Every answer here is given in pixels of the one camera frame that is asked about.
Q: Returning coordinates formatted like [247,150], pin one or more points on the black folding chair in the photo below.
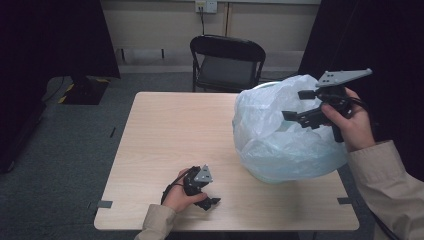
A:
[228,63]

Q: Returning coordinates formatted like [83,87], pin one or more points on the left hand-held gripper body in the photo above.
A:
[195,181]

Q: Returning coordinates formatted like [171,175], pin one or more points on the person's right hand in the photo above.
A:
[353,128]

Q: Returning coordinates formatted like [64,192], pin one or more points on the person's left hand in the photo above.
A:
[178,198]

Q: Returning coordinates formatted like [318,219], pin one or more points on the black curtain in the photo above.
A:
[50,50]
[396,50]

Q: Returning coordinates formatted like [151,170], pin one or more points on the black stand base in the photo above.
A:
[85,90]

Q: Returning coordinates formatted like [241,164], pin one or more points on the white plastic bag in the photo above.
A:
[273,133]

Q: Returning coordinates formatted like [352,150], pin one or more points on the light blue mesh wastebasket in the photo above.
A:
[265,84]

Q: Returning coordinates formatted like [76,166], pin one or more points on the black floor tape strip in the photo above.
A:
[112,132]

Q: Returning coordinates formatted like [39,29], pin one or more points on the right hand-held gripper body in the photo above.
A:
[336,80]

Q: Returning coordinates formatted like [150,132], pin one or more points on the white wall socket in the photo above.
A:
[206,6]

